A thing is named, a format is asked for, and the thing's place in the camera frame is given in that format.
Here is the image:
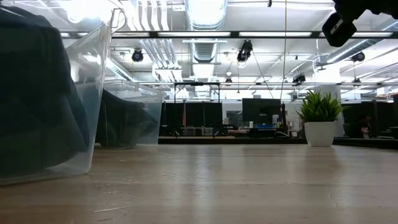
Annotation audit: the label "silver air duct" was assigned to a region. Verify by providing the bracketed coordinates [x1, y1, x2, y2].
[185, 0, 228, 100]

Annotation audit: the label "black computer monitor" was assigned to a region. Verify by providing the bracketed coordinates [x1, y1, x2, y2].
[241, 98, 283, 129]

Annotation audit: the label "person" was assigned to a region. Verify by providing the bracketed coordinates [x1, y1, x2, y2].
[356, 115, 373, 139]

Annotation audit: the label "black partition panels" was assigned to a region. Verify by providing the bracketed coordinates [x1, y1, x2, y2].
[160, 101, 223, 137]

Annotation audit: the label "green plant in white pot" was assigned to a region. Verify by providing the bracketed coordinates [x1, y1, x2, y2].
[294, 89, 351, 147]

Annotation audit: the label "thin hanging cable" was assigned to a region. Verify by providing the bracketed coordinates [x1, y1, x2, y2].
[279, 0, 288, 101]

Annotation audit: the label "black overhead crossbar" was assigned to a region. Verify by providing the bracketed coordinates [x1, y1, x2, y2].
[58, 30, 398, 40]

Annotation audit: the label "black aluminium table frame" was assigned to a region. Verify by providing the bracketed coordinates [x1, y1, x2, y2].
[158, 136, 398, 150]

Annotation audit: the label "clear plastic bin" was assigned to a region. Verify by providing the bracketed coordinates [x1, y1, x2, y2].
[0, 0, 127, 187]
[95, 79, 167, 149]

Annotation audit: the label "black metal rack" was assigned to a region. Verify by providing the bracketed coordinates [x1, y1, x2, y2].
[173, 82, 221, 104]

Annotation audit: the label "dark garment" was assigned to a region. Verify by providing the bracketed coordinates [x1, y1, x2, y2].
[95, 89, 150, 149]

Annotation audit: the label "black ceiling camera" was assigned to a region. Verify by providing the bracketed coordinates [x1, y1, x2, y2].
[236, 39, 254, 63]

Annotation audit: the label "black ceiling lamp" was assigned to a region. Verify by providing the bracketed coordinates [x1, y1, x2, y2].
[350, 51, 366, 63]
[131, 48, 145, 63]
[292, 73, 307, 85]

